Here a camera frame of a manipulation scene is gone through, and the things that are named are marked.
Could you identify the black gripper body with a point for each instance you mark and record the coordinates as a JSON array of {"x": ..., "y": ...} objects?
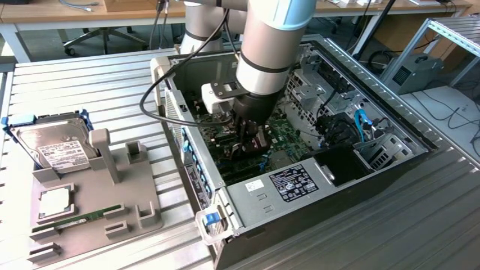
[{"x": 254, "y": 108}]

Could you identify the black graphics card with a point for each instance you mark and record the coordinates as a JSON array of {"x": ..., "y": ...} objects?
[{"x": 258, "y": 142}]

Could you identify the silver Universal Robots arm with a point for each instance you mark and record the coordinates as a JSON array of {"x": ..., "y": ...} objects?
[{"x": 269, "y": 42}]

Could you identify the black RAM stick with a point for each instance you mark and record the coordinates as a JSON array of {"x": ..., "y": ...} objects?
[{"x": 224, "y": 139}]

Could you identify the green motherboard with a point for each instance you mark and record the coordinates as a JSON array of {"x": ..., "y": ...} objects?
[{"x": 292, "y": 132}]

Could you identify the silver chipset heatsink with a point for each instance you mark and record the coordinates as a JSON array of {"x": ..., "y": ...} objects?
[{"x": 281, "y": 159}]

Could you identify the silver perforated drive cage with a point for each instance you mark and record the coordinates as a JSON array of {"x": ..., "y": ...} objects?
[{"x": 300, "y": 132}]

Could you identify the black plastic fan shroud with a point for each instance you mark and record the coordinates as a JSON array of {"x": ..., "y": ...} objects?
[{"x": 337, "y": 164}]

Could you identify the silver power supply unit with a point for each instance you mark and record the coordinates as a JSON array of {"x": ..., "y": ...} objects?
[{"x": 254, "y": 208}]

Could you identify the dark office chair base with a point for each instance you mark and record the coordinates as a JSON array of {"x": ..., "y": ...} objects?
[{"x": 329, "y": 22}]

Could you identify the open PC case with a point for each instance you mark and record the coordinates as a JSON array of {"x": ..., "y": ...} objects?
[{"x": 318, "y": 219}]

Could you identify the silver disk bay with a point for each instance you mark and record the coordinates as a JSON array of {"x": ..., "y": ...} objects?
[{"x": 393, "y": 146}]

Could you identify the black stand pole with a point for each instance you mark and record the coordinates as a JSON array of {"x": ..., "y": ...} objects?
[{"x": 374, "y": 26}]

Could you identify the grey box unit with vent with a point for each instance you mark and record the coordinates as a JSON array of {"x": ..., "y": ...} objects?
[{"x": 416, "y": 73}]

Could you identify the grey parts rack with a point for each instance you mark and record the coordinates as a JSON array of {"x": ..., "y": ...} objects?
[{"x": 93, "y": 197}]

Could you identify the office chair star base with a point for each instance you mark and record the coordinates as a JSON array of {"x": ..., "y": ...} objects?
[{"x": 102, "y": 33}]

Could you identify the brown wooden box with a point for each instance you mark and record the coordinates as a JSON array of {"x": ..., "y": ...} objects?
[{"x": 126, "y": 5}]

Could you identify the silver hard disk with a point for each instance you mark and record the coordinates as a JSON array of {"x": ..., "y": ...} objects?
[{"x": 56, "y": 146}]

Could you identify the green RAM stick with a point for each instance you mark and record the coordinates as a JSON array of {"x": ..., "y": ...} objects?
[{"x": 76, "y": 220}]

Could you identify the long wooden desk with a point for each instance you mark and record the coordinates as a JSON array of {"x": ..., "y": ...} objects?
[{"x": 422, "y": 9}]

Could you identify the silver CPU chip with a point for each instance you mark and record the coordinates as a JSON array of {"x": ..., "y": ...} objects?
[{"x": 54, "y": 204}]

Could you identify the blue disk caddy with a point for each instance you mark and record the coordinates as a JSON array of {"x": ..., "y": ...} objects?
[{"x": 20, "y": 123}]

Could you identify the wooden desk with white legs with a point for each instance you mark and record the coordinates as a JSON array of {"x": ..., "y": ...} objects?
[{"x": 44, "y": 14}]

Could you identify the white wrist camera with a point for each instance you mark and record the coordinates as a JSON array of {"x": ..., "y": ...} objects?
[{"x": 213, "y": 101}]

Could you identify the aluminium profile frame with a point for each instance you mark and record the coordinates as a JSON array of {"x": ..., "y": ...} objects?
[{"x": 457, "y": 31}]

